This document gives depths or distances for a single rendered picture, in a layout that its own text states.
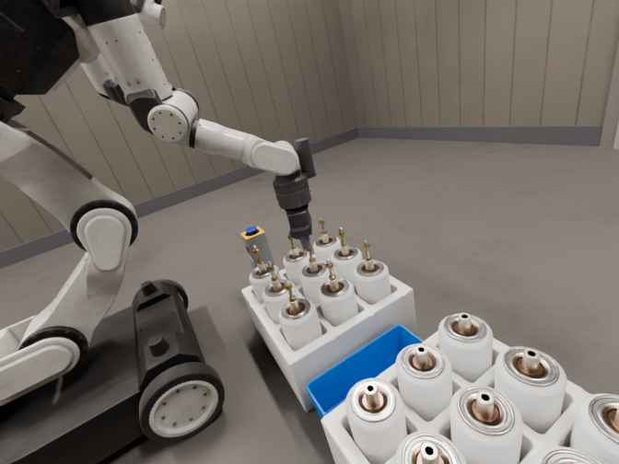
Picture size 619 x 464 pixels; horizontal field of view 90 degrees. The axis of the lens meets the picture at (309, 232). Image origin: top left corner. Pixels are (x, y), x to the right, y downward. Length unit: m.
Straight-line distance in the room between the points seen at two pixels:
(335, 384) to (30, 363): 0.73
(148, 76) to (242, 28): 2.70
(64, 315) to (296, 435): 0.66
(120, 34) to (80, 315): 0.68
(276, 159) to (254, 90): 2.63
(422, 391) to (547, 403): 0.18
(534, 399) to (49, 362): 1.03
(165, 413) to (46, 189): 0.60
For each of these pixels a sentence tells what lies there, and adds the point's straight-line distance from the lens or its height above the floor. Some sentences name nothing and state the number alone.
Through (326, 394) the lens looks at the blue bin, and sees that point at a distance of 0.86.
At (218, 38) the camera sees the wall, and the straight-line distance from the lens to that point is 3.31.
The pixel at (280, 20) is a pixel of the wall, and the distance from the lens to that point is 3.57.
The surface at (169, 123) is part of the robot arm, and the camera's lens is 0.73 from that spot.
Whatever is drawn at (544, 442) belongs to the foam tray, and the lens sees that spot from 0.67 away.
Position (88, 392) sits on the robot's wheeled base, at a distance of 1.06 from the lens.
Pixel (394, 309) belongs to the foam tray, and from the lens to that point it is 0.89.
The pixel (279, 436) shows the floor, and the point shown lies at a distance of 0.90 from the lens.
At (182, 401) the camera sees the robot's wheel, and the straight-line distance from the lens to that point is 0.93.
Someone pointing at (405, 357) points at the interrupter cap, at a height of 0.25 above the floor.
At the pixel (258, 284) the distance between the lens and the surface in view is 0.96.
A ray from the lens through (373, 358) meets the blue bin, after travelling 0.89.
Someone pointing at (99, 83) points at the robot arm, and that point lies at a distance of 1.23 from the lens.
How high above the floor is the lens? 0.74
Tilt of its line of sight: 26 degrees down
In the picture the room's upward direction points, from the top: 14 degrees counter-clockwise
